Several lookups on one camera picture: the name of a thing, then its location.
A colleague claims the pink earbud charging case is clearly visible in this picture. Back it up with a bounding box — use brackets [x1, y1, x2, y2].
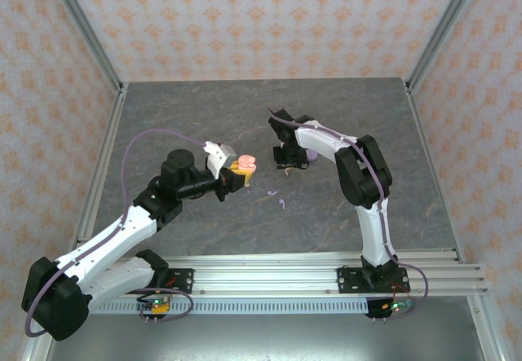
[237, 155, 259, 175]

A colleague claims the grey metal sheet panel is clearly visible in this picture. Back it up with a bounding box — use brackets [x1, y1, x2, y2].
[44, 314, 486, 361]

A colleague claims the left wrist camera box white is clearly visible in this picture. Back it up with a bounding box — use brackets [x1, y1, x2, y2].
[202, 140, 238, 181]

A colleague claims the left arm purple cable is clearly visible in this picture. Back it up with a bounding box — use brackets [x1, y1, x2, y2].
[24, 128, 210, 337]

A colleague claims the left aluminium side rail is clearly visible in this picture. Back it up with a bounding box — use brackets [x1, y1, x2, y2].
[63, 82, 130, 266]

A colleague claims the aluminium side rail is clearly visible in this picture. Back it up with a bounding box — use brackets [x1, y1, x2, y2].
[63, 82, 130, 266]
[403, 79, 466, 264]

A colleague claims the aluminium mounting rail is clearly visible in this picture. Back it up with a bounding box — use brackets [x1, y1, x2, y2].
[42, 254, 489, 299]

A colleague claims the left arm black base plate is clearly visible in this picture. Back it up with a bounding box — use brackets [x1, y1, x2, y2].
[120, 268, 195, 295]

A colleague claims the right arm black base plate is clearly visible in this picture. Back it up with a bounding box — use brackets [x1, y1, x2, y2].
[337, 266, 409, 295]

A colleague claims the right aluminium side rail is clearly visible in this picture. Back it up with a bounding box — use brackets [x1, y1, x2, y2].
[403, 79, 466, 264]

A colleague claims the slotted grey cable duct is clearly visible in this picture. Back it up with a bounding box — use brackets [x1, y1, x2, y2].
[87, 299, 370, 315]

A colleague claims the left aluminium frame post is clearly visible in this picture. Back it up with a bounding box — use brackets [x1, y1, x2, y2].
[42, 0, 127, 95]

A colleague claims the aluminium frame post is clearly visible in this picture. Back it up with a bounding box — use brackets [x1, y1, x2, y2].
[42, 0, 127, 95]
[405, 0, 489, 93]

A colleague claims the right aluminium frame post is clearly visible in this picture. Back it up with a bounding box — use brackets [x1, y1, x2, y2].
[405, 0, 489, 93]

